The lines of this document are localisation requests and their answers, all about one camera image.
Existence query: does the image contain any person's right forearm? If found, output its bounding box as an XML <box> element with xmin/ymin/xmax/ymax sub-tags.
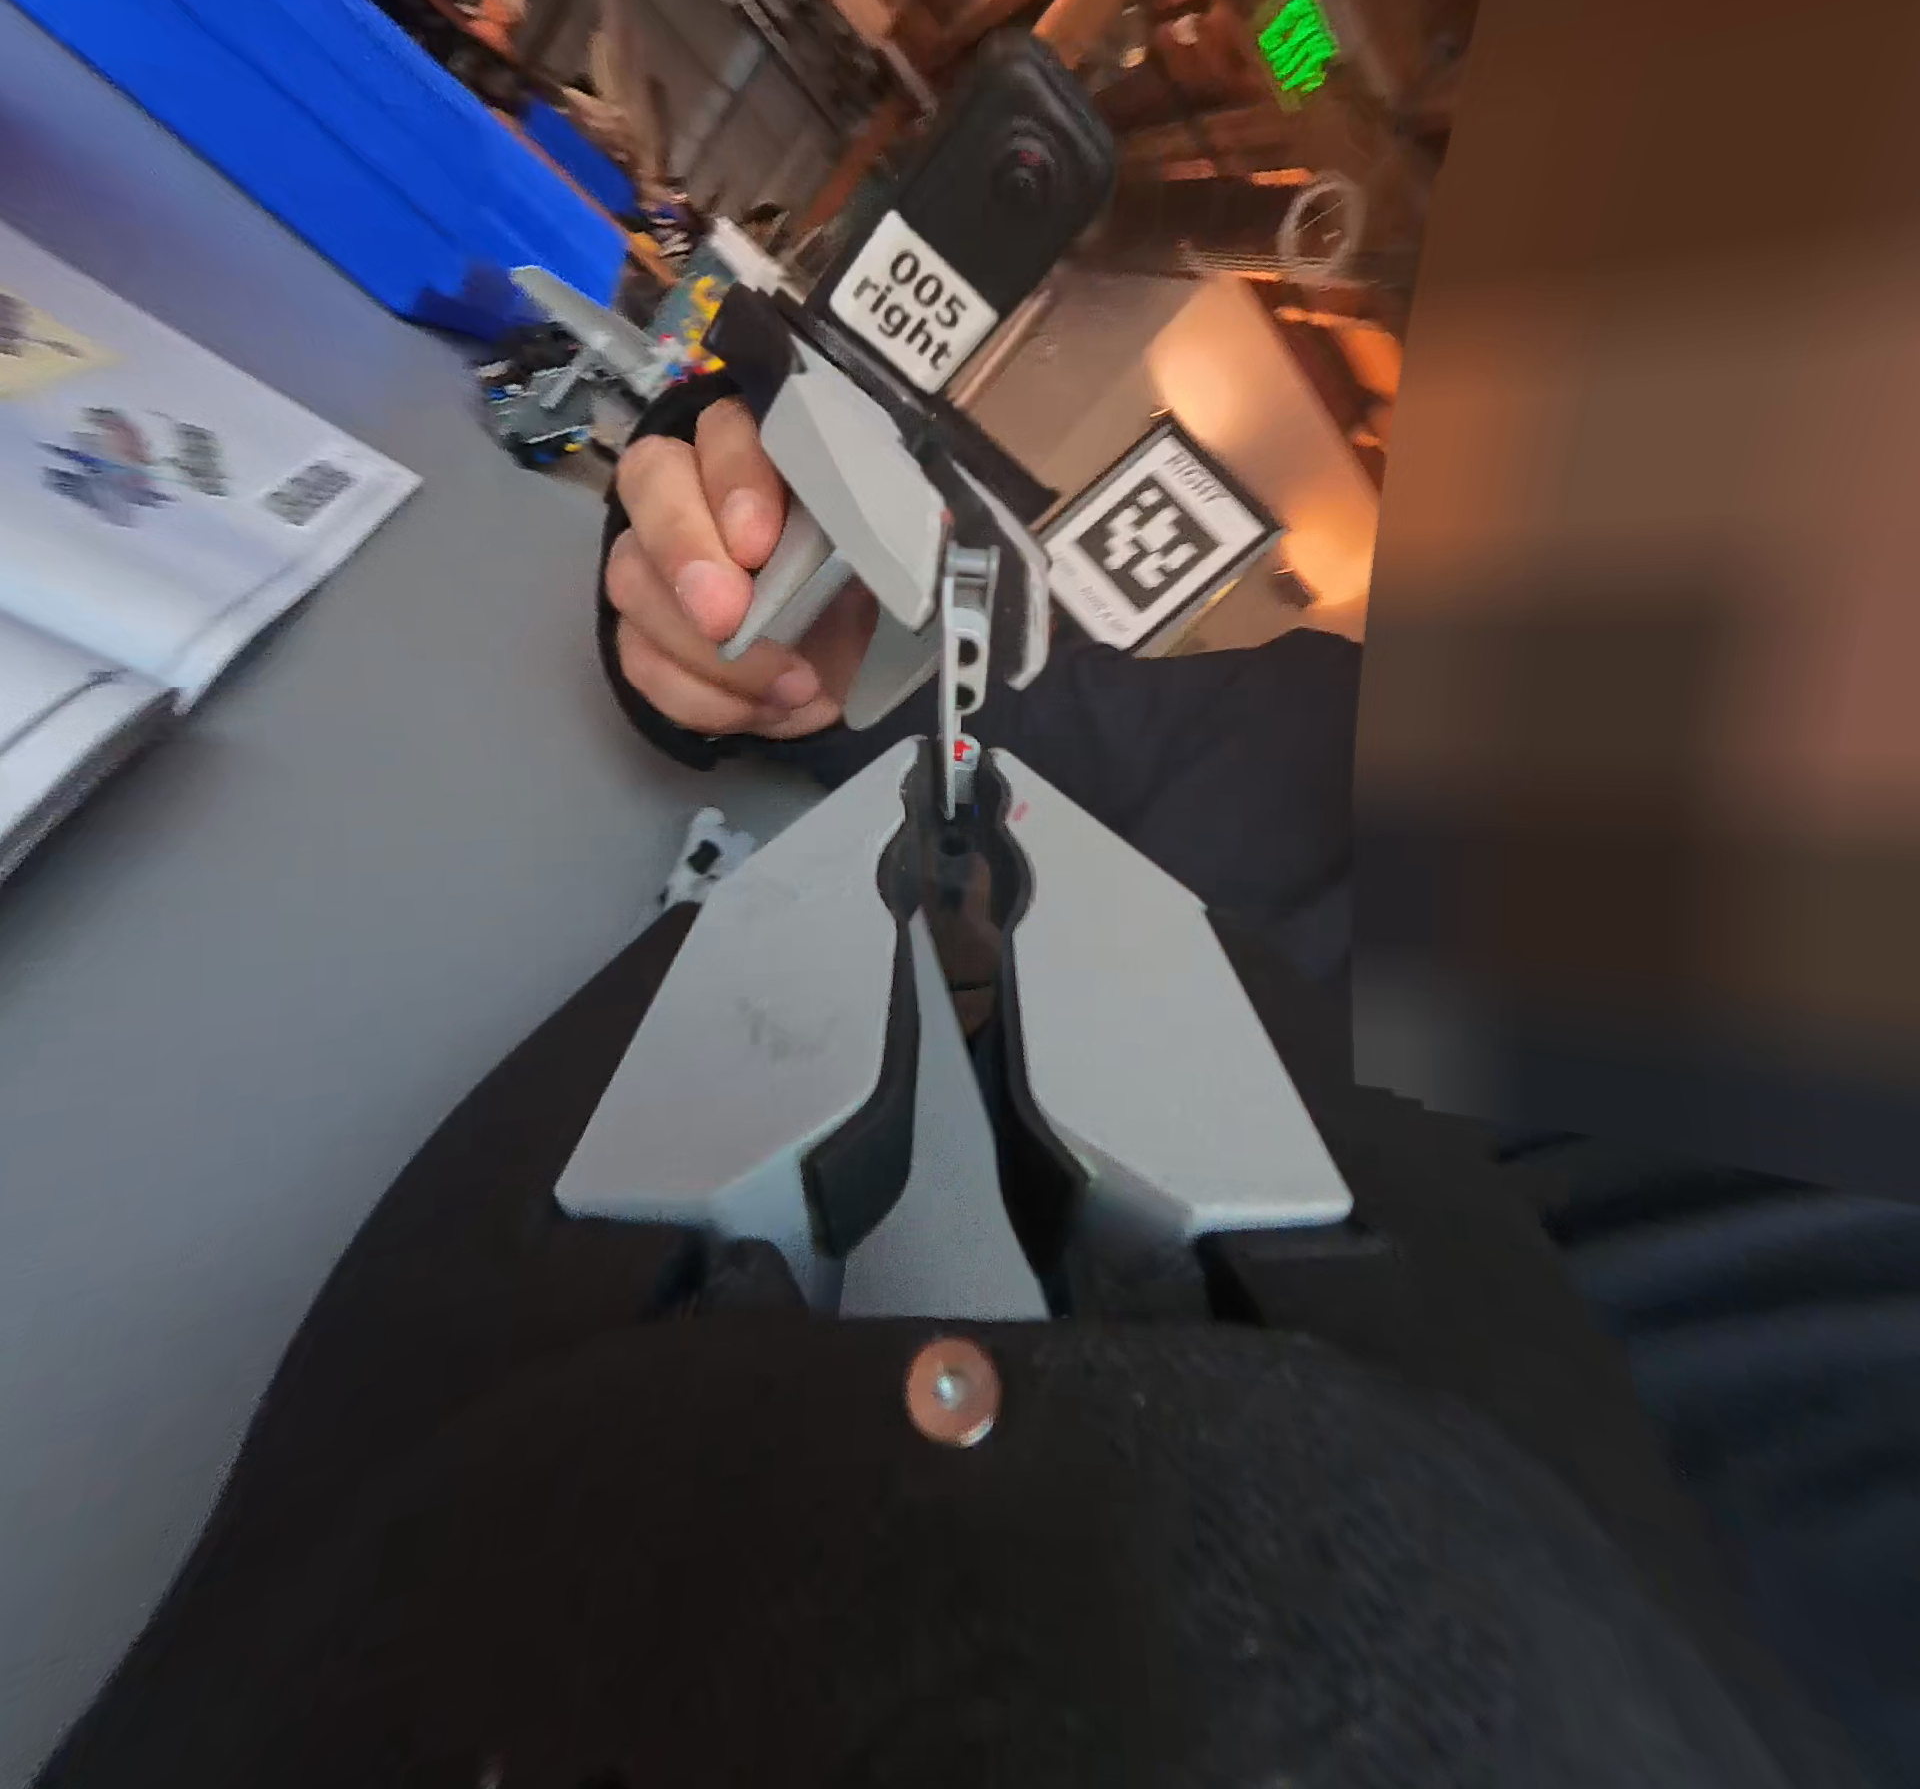
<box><xmin>809</xmin><ymin>626</ymin><xmax>1362</xmax><ymax>981</ymax></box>

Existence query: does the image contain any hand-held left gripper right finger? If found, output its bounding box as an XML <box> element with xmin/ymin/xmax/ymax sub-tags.
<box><xmin>978</xmin><ymin>742</ymin><xmax>1356</xmax><ymax>1319</ymax></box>

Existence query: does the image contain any person's dark clothed body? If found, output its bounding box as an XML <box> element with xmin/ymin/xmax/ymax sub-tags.
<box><xmin>1560</xmin><ymin>1144</ymin><xmax>1920</xmax><ymax>1789</ymax></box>

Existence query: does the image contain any partly built lego model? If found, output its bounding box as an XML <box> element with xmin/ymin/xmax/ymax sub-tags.
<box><xmin>478</xmin><ymin>263</ymin><xmax>707</xmax><ymax>472</ymax></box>

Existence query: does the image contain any lego instruction booklet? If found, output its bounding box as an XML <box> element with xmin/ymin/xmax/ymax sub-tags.
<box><xmin>0</xmin><ymin>220</ymin><xmax>424</xmax><ymax>883</ymax></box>

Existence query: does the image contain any person's right hand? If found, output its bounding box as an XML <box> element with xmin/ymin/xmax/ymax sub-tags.
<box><xmin>608</xmin><ymin>395</ymin><xmax>844</xmax><ymax>745</ymax></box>

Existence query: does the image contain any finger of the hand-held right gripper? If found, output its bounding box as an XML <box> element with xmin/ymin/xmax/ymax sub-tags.
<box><xmin>757</xmin><ymin>369</ymin><xmax>960</xmax><ymax>737</ymax></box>
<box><xmin>959</xmin><ymin>470</ymin><xmax>1056</xmax><ymax>693</ymax></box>

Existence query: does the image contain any grey lego beam assembly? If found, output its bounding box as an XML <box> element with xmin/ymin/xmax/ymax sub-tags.
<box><xmin>923</xmin><ymin>540</ymin><xmax>1004</xmax><ymax>922</ymax></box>

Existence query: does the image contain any blue plastic bin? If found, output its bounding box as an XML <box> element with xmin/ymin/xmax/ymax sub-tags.
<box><xmin>0</xmin><ymin>0</ymin><xmax>628</xmax><ymax>329</ymax></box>

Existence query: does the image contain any green lit emergency sign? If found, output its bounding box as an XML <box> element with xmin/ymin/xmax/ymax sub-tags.
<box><xmin>1252</xmin><ymin>0</ymin><xmax>1346</xmax><ymax>102</ymax></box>

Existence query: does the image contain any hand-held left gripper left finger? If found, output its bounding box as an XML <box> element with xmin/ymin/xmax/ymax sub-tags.
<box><xmin>552</xmin><ymin>740</ymin><xmax>923</xmax><ymax>1315</ymax></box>

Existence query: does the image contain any white lego panel piece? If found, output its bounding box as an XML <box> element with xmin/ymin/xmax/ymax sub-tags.
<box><xmin>657</xmin><ymin>806</ymin><xmax>757</xmax><ymax>910</ymax></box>

